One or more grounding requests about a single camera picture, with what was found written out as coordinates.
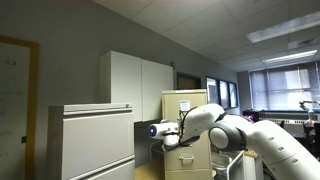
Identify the small fluorescent ceiling light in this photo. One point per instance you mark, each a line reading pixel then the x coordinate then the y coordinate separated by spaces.
pixel 290 56

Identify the cluttered lab bench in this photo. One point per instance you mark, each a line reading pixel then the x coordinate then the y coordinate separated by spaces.
pixel 283 116

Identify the small white background robot arm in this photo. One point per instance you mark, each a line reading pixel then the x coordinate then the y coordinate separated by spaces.
pixel 310 110

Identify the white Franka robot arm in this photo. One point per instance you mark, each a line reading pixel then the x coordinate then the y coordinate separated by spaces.
pixel 276 143

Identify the beige cabinet bottom drawer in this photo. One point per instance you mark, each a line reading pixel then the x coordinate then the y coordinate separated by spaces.
pixel 188 175

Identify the dark interior window pane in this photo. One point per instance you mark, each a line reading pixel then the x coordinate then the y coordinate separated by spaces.
pixel 212 90
pixel 233 95
pixel 224 94

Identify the dark wood framed door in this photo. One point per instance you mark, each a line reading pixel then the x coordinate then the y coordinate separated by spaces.
pixel 188 81

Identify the large fluorescent ceiling light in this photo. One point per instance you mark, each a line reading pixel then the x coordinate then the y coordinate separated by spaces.
pixel 286 26

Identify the metal tube frame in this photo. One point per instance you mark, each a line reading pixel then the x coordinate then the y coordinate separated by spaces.
pixel 230 163

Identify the white wall cabinet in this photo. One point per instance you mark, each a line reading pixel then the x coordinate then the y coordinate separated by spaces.
pixel 133 83

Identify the window with gray blinds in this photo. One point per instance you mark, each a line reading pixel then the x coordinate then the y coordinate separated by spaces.
pixel 283 86

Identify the ceiling air vent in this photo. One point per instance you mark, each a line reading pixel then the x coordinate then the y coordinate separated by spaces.
pixel 302 43

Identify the gray lateral file cabinet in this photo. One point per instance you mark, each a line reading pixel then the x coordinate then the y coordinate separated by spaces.
pixel 93 140

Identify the beige file cabinet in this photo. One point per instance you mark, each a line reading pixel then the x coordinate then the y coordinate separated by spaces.
pixel 196 96

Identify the white paper cabinet label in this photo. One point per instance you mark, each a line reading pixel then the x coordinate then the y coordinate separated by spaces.
pixel 185 105

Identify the wood framed whiteboard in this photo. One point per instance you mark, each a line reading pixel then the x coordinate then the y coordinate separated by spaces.
pixel 16 106

